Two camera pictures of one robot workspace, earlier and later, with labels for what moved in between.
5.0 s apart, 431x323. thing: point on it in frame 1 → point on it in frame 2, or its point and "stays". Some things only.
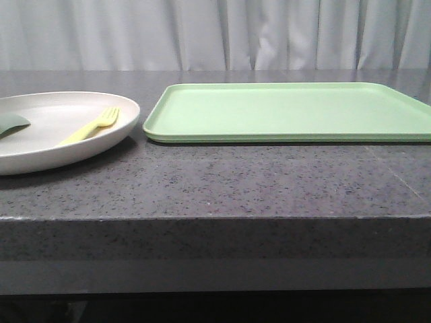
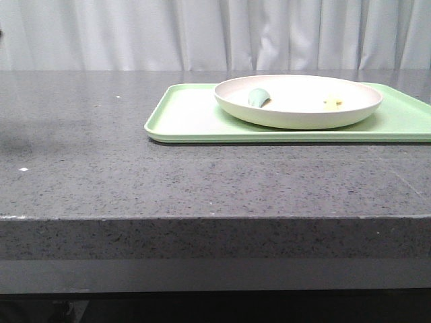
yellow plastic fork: (109, 118) → (332, 101)
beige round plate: (64, 126) → (297, 101)
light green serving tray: (285, 112) stays
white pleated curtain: (215, 35) stays
